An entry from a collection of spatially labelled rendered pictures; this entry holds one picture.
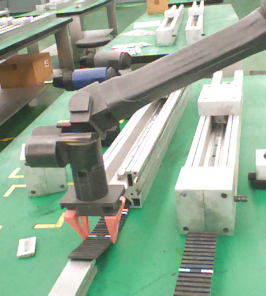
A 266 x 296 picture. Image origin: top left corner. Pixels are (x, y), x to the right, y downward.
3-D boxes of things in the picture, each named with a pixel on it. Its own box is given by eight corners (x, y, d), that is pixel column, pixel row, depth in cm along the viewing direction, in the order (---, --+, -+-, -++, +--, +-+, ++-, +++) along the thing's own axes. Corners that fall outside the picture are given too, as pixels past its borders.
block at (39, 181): (79, 187, 102) (72, 150, 98) (28, 197, 99) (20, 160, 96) (76, 170, 111) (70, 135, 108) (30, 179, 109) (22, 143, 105)
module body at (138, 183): (142, 207, 91) (137, 170, 88) (96, 207, 93) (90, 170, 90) (191, 94, 164) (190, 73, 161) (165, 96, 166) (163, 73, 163)
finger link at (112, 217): (94, 230, 84) (87, 187, 81) (131, 230, 82) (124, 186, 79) (83, 252, 78) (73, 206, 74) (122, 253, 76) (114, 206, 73)
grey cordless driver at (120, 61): (131, 120, 143) (122, 53, 135) (77, 119, 149) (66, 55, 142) (139, 112, 150) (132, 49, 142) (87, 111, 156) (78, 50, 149)
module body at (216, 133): (235, 209, 87) (234, 170, 84) (185, 208, 89) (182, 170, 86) (243, 92, 160) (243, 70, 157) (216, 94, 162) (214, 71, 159)
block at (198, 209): (247, 236, 78) (246, 189, 75) (178, 234, 81) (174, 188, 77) (248, 209, 86) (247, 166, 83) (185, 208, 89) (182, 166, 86)
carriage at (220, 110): (241, 125, 114) (240, 100, 111) (198, 125, 116) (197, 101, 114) (242, 105, 128) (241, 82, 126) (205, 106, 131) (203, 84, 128)
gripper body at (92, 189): (73, 193, 81) (66, 157, 79) (126, 193, 79) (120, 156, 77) (59, 212, 75) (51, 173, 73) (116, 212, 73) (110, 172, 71)
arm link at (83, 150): (90, 139, 70) (103, 126, 75) (51, 139, 71) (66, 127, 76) (97, 178, 72) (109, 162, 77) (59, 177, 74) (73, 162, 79)
